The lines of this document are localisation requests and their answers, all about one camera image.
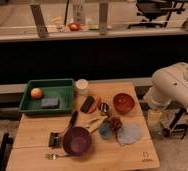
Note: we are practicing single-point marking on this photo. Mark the grey blue sponge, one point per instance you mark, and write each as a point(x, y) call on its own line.
point(50, 103)

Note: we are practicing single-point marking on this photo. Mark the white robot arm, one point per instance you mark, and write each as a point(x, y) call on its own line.
point(168, 83)

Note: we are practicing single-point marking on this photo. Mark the white cup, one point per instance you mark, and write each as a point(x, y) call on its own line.
point(82, 86)

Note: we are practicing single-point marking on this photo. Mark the orange carrot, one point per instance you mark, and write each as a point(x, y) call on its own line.
point(95, 105)

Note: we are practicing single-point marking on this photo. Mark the small metal cup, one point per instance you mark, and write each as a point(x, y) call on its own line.
point(104, 108)

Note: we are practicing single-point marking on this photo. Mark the black rectangular block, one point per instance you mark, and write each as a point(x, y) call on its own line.
point(87, 104)

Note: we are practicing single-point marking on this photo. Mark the green plastic tray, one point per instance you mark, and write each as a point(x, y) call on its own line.
point(54, 89)

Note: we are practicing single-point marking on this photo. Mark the orange red bowl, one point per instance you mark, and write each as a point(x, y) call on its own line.
point(123, 103)

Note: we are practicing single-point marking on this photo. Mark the cream wooden spatula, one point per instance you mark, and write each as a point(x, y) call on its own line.
point(93, 124)

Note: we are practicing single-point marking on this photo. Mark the brown pine cone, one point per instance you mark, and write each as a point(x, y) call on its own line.
point(115, 123)

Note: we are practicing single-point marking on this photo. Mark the small blue cup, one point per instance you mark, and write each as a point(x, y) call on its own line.
point(105, 131)

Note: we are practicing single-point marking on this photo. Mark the orange peach fruit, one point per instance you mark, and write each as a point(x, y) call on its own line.
point(36, 93)

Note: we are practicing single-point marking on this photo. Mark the purple bowl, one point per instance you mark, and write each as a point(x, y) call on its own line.
point(77, 141)

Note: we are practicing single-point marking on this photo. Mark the light blue cloth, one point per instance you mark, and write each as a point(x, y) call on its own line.
point(129, 133)

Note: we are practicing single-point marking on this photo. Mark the red apple on shelf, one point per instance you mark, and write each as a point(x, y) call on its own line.
point(74, 26)

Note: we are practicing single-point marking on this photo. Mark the silver fork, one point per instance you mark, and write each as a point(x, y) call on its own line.
point(54, 156)

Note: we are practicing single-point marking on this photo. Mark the black clamp tool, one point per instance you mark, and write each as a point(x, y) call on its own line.
point(174, 126)

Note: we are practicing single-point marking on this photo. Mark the black office chair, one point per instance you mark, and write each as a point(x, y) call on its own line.
point(157, 13)

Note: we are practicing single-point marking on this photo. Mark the black chair at left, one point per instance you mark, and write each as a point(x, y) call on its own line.
point(6, 141)

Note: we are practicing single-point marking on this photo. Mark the black handled spatula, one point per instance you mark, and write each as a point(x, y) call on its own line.
point(55, 137)

